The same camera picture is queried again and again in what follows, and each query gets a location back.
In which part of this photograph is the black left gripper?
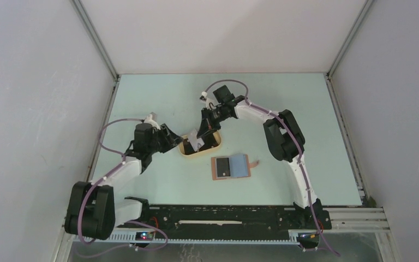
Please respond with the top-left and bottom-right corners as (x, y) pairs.
(147, 123), (183, 154)

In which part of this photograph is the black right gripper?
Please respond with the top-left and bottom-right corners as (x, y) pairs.
(199, 104), (229, 138)

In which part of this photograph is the beige oval card tray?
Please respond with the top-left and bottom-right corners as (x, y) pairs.
(178, 131), (222, 158)

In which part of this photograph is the silver VIP card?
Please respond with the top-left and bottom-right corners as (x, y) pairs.
(187, 129), (205, 152)

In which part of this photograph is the pink leather card holder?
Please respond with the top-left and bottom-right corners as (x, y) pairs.
(211, 154), (260, 181)

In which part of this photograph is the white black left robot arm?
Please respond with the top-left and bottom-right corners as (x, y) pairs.
(64, 122), (183, 240)

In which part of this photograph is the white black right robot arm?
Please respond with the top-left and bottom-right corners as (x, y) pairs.
(193, 85), (322, 228)

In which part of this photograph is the black card in holder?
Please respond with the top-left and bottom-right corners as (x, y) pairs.
(216, 158), (231, 178)

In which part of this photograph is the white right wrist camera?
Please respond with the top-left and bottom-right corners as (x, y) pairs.
(199, 91), (214, 109)

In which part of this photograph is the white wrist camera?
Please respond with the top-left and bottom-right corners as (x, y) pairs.
(142, 112), (161, 130)
(199, 91), (214, 109)

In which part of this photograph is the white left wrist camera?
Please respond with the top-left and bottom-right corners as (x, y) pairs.
(142, 112), (161, 130)

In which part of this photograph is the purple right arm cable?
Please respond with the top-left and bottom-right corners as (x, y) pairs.
(202, 79), (342, 258)

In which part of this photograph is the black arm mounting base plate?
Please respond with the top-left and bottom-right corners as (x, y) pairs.
(138, 205), (332, 236)

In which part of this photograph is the white cable duct strip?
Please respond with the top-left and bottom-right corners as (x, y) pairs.
(73, 231), (301, 245)

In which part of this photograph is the aluminium frame rail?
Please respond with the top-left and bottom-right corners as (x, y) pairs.
(50, 207), (399, 261)

